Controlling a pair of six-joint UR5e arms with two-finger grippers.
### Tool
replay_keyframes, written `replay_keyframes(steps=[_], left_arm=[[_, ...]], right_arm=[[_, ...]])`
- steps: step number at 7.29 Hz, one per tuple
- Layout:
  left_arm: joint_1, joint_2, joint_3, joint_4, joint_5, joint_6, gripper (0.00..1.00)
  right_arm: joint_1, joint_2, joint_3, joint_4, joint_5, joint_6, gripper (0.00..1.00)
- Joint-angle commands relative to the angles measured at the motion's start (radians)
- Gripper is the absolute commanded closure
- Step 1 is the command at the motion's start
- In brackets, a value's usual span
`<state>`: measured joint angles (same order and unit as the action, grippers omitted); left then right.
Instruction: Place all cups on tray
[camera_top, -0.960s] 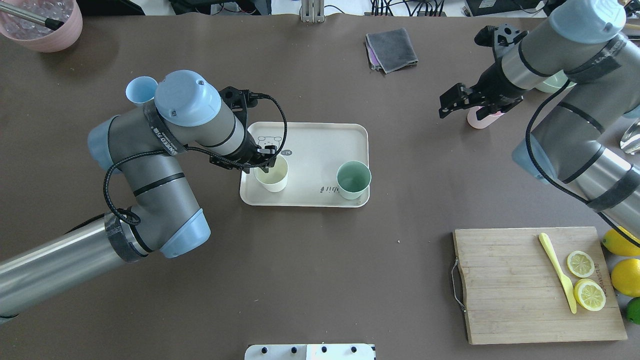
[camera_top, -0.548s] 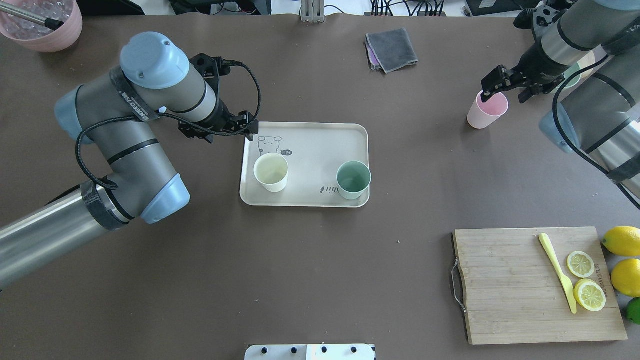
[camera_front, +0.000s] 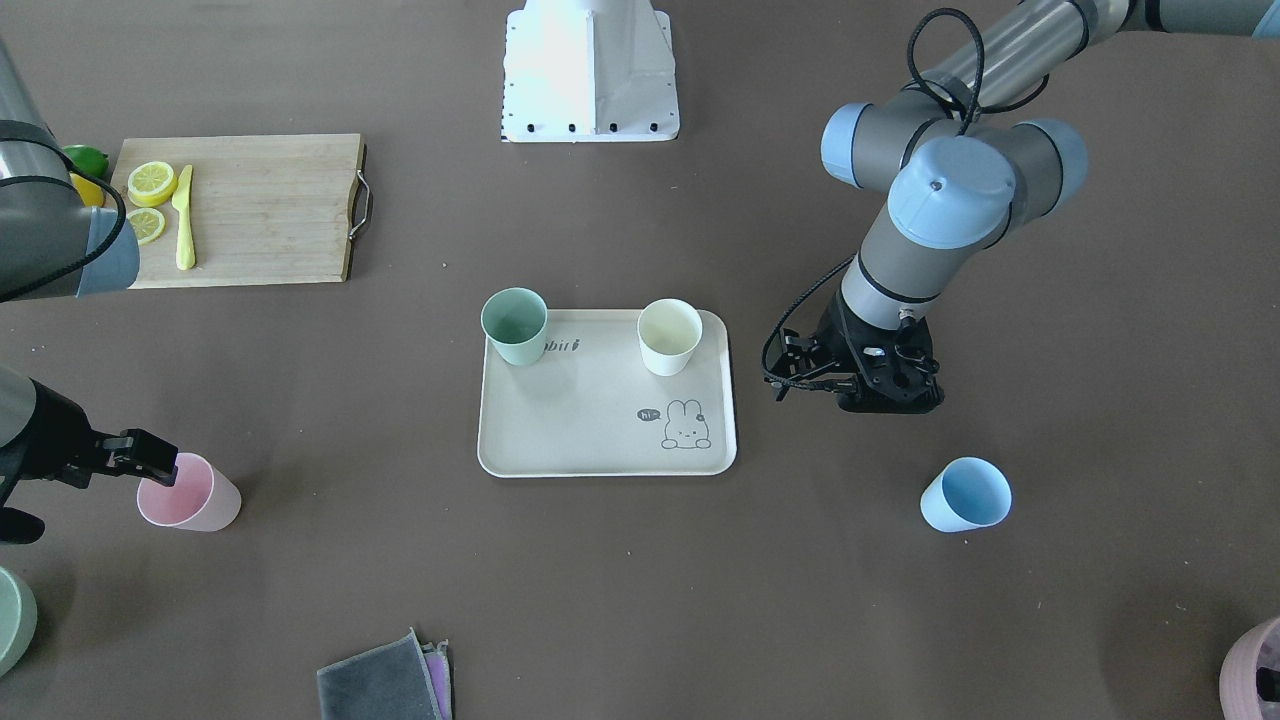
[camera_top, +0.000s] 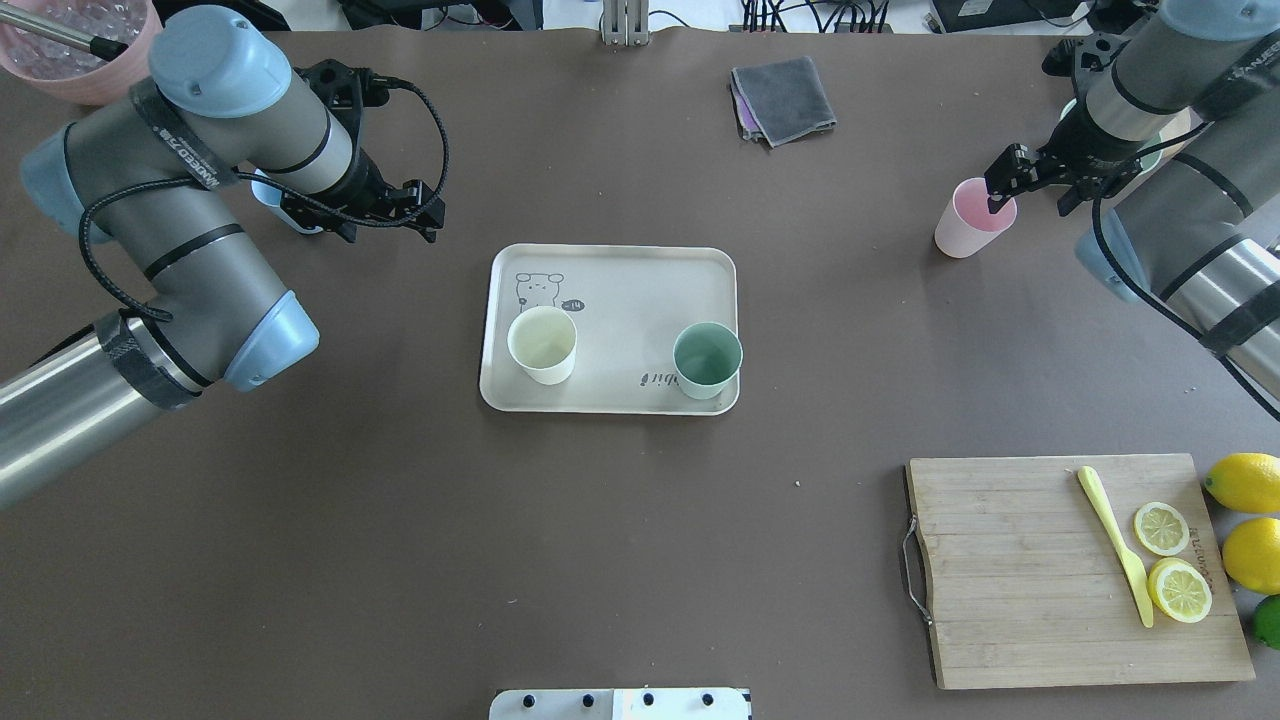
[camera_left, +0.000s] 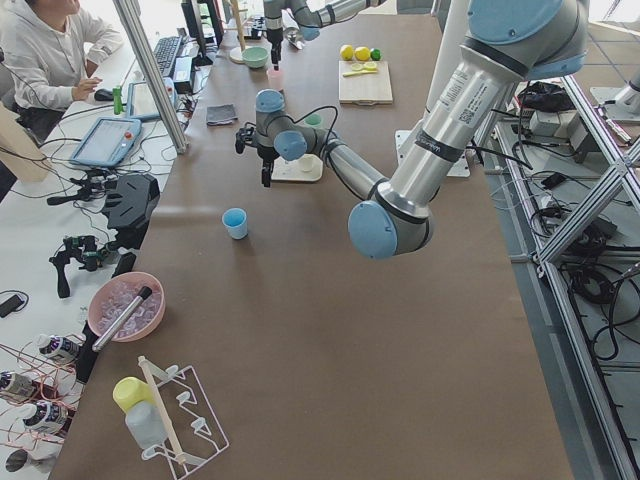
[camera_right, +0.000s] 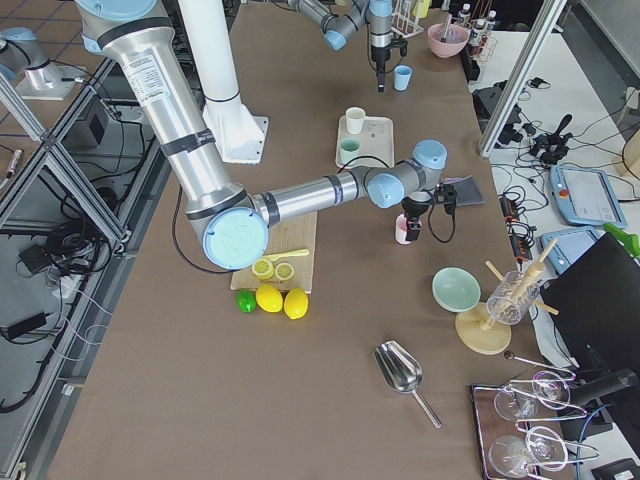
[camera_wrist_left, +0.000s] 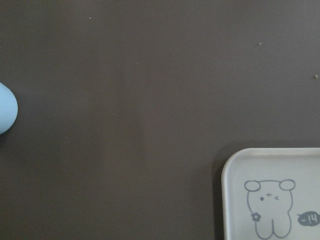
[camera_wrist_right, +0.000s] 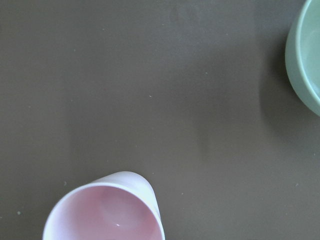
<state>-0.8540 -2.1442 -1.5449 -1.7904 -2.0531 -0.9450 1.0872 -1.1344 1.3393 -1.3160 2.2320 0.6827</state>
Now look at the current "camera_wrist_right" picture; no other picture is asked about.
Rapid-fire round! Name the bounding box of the pink cup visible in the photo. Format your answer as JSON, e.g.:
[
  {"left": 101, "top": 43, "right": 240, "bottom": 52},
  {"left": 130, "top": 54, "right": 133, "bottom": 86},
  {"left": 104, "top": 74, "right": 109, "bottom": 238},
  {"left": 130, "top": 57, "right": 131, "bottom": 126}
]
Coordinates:
[{"left": 42, "top": 171, "right": 166, "bottom": 240}]

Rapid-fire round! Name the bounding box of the green bowl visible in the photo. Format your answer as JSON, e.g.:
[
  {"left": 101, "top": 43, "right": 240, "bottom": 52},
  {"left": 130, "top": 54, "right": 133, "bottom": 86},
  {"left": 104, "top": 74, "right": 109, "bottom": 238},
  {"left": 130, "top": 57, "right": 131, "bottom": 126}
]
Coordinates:
[{"left": 285, "top": 0, "right": 320, "bottom": 115}]

